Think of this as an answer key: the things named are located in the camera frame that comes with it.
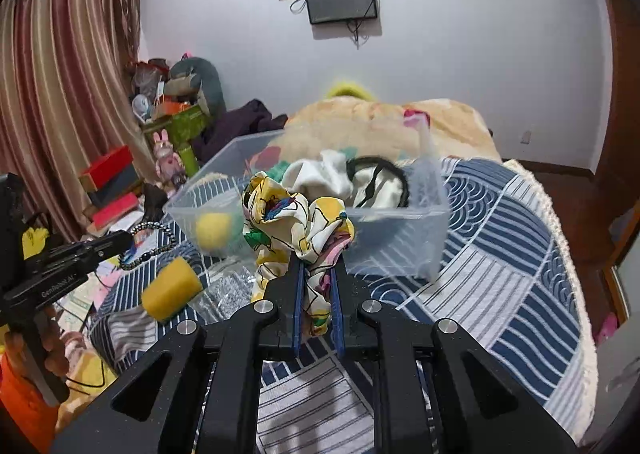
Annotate white cloth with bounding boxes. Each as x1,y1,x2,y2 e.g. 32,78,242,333
281,150,354,200

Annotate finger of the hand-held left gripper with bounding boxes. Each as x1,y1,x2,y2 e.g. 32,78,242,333
46,230,135,266

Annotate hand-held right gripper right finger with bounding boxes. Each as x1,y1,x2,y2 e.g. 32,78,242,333
327,259,583,454

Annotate striped pink curtain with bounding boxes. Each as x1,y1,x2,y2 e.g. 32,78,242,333
0,0,147,241

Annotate floral yellow scrunchie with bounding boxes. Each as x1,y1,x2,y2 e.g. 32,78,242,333
241,171,357,338

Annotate blue patterned quilt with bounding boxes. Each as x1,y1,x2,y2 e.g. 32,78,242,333
89,156,599,454

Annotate yellow sponge block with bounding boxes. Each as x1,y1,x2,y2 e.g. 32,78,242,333
141,256,204,323

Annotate orange bucket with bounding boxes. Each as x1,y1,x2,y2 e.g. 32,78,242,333
0,348,57,441

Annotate green cardboard box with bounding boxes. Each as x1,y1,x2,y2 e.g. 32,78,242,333
142,104,213,176

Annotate grey plush toy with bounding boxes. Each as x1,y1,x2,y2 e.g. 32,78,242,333
169,56,227,118

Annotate dark purple garment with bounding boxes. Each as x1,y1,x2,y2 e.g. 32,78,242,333
192,99,289,166

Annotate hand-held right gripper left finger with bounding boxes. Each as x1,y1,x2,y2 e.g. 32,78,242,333
50,254,307,454

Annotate black headband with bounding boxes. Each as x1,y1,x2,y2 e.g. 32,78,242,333
344,155,412,208

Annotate flat red box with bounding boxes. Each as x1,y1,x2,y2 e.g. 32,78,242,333
92,193,142,231

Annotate red and black box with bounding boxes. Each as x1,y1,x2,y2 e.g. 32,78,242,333
80,145,139,194

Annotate cream satin cloth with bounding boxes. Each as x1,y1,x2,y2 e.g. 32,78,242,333
350,166,407,209

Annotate clear plastic storage box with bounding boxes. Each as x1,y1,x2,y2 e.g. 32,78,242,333
164,129,452,283

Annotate yellow-green plush toy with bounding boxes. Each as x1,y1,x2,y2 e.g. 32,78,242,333
326,80,377,103

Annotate pink bunny figure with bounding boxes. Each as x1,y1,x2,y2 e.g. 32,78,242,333
152,130,187,191

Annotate beige fleece blanket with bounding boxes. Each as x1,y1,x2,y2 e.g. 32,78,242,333
284,96,502,166

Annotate dark beaded bracelet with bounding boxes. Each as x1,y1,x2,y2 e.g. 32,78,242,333
117,221,177,271

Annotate person's left hand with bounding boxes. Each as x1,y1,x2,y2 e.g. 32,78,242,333
11,320,72,385

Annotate yellow soft ball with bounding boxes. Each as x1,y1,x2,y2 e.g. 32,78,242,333
196,213,234,251

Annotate pink slipper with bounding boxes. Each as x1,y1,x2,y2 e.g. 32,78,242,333
596,313,619,344

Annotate black monitor cables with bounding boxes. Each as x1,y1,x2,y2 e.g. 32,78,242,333
290,0,372,49

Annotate clear plastic bag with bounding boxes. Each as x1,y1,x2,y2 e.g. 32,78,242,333
190,263,262,326

